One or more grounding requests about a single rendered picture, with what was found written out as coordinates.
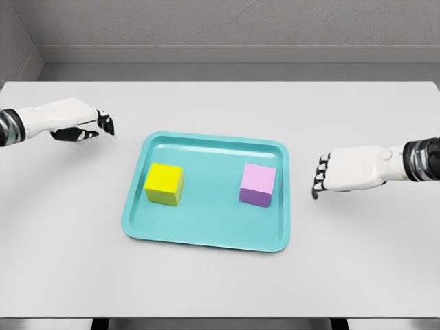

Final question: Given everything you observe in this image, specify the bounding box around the pink cube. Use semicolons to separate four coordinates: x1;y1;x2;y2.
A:
239;162;277;209

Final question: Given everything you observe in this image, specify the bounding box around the teal tray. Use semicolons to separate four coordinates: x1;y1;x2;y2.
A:
121;131;291;254

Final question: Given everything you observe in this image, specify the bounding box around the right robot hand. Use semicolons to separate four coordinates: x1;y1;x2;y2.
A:
311;146;385;201

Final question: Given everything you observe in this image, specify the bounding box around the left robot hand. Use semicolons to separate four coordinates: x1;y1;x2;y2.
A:
44;97;116;142

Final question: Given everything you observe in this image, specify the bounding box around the yellow cube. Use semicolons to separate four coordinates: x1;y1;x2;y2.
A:
144;162;184;208

